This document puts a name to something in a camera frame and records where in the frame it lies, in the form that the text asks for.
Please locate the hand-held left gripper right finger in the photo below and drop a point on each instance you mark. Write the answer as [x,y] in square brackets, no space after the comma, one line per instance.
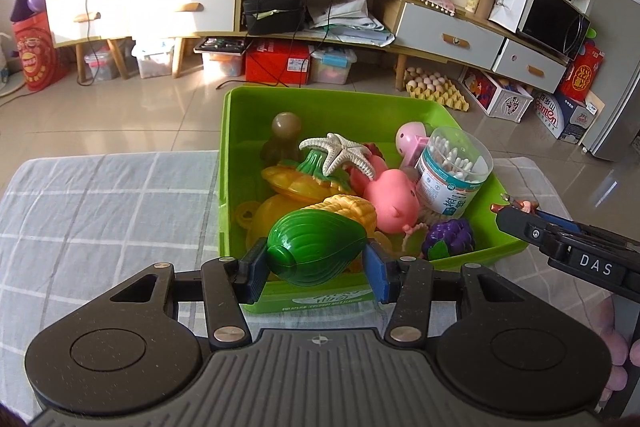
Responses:
[375,272]

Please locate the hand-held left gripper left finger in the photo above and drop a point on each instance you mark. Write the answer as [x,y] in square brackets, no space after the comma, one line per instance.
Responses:
[255,269]

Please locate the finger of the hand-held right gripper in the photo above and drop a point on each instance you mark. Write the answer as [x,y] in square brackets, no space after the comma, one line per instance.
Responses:
[565,223]
[525,229]

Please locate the small brown animal figurine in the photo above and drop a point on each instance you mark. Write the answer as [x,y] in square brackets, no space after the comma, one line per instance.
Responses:
[522,206]

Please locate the toy corn green husk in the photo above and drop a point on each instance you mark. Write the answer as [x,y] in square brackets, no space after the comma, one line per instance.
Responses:
[310,247]

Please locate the purple toy grapes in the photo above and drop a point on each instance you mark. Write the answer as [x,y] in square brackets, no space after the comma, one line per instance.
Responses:
[452,234]

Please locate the yellow toy pumpkin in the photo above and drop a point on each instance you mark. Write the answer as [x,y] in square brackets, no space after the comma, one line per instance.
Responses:
[295,187]

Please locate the beige starfish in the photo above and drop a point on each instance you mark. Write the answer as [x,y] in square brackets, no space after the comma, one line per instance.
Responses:
[340,152]

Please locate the pink round toy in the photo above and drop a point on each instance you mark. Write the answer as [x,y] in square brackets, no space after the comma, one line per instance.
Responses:
[410,139]

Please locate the brown rubber toy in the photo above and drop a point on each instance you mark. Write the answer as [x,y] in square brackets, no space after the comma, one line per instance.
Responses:
[286,127]

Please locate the green plastic box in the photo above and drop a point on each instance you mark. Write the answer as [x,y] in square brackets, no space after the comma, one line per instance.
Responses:
[350,112]

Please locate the person's right hand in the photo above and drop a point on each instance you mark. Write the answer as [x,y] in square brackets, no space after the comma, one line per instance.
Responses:
[614,347]

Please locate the yellow toy bowl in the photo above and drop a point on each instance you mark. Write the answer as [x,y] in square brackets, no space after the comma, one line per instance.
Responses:
[265,217]

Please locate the pink toy pig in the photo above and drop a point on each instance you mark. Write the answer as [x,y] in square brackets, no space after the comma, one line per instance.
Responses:
[390,202]

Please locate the clear cotton swab jar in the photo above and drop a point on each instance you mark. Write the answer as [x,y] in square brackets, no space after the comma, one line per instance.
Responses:
[445,192]

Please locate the blue white cardboard box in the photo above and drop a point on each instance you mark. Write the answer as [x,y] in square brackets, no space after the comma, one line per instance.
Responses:
[557,117]

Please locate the white red cardboard box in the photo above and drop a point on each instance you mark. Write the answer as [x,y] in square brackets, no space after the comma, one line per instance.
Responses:
[505,104]

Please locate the red gift box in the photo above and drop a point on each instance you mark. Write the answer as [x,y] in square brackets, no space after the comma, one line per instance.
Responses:
[580,74]

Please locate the silver refrigerator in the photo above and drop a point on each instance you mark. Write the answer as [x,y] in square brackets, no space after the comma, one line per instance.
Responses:
[617,72]

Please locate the grey checked tablecloth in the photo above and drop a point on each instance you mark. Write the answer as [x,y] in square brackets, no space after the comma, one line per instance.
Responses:
[100,217]

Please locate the yellow egg tray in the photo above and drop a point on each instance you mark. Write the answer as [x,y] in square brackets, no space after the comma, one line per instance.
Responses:
[435,89]

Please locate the black microwave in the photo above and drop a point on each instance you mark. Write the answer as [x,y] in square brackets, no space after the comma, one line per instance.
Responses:
[550,19]

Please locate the red flat box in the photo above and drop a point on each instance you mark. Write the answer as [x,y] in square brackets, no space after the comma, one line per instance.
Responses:
[275,64]

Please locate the clear box blue contents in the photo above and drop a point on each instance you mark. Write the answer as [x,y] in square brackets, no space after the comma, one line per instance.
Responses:
[332,67]

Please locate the white wooden cabinet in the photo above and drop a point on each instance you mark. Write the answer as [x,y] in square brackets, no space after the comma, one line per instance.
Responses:
[430,27]

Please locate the black tool tray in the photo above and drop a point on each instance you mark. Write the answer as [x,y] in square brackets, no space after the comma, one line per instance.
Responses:
[220,44]

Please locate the clear plastic storage box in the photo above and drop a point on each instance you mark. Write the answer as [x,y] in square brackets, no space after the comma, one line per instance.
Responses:
[102,67]
[152,64]

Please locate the pile of papers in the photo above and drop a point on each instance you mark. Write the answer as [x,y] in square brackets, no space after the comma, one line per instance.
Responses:
[345,22]

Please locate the black bag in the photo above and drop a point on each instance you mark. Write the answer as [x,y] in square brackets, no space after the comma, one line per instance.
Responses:
[272,9]

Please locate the red paper bag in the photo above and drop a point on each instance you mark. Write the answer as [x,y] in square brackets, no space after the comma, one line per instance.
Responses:
[37,54]

